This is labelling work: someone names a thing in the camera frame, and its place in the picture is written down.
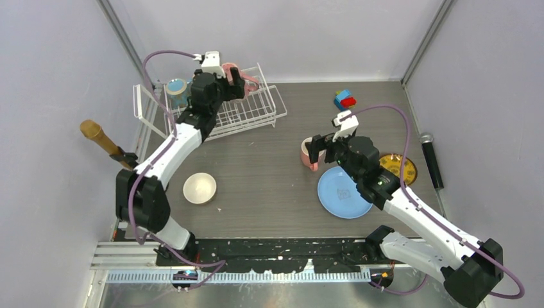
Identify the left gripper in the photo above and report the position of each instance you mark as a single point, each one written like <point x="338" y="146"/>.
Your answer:
<point x="238" y="83"/>

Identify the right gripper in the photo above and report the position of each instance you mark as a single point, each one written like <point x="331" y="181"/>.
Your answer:
<point x="318" y="143"/>

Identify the pink patterned cup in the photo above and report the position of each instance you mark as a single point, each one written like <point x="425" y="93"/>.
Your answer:
<point x="244" y="78"/>

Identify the pink mug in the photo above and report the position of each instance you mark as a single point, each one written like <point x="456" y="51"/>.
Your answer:
<point x="304" y="155"/>

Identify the blue plate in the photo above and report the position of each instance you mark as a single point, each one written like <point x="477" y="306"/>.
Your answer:
<point x="339" y="196"/>

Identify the blue mug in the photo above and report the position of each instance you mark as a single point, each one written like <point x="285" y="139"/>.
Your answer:
<point x="176" y="91"/>

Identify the cream floral bowl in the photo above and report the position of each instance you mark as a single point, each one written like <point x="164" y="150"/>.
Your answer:
<point x="200" y="188"/>

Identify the gold microphone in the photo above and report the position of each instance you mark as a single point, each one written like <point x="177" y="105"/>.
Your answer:
<point x="94" y="132"/>

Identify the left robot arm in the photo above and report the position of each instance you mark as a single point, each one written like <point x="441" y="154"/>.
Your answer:
<point x="140" y="197"/>

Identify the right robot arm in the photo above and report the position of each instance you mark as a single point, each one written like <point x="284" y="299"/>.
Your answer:
<point x="467" y="267"/>

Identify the colourful toy blocks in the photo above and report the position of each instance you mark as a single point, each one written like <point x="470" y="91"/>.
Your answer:
<point x="344" y="100"/>

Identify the black microphone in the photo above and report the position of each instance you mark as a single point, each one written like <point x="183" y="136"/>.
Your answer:
<point x="426" y="140"/>

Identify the white wire dish rack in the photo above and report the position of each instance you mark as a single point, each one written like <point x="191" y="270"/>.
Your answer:
<point x="259" y="108"/>

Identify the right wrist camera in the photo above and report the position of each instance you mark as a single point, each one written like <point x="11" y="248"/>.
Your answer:
<point x="346" y="123"/>

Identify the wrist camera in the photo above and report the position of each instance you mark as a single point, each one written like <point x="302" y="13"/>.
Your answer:
<point x="210" y="63"/>
<point x="346" y="123"/>

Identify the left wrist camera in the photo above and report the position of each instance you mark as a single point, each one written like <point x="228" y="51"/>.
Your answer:
<point x="210" y="63"/>

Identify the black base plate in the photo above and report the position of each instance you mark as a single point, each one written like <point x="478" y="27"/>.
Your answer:
<point x="287" y="255"/>

